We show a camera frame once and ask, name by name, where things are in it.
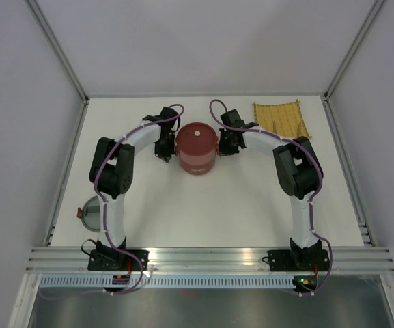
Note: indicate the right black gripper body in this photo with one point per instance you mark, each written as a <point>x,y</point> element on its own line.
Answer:
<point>225,147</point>

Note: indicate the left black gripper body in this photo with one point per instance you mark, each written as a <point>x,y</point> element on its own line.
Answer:
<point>166,148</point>

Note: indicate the red lid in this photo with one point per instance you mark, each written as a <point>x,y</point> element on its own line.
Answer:
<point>196,136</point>

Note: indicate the red steel bowl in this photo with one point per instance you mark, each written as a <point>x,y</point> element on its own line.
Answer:
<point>197,165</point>
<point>196,143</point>

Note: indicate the grey transparent lid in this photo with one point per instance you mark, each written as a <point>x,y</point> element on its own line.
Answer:
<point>89,214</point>

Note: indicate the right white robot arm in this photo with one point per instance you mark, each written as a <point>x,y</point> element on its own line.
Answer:
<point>300,176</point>

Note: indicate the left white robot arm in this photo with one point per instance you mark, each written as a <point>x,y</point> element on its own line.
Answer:
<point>111,174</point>

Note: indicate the yellow bamboo mat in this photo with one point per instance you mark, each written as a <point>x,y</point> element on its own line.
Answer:
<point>266,114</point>

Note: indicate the white slotted cable duct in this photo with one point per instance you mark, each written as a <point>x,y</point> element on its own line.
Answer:
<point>171,281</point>

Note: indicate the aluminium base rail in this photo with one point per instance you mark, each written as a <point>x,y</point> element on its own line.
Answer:
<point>206,260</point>

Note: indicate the left aluminium frame post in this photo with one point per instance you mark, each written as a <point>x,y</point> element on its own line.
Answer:
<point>46,29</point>

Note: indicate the aluminium frame post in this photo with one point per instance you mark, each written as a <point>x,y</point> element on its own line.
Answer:
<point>355,45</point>
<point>46,29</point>

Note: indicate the right aluminium frame post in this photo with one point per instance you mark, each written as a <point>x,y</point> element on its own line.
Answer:
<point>355,45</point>

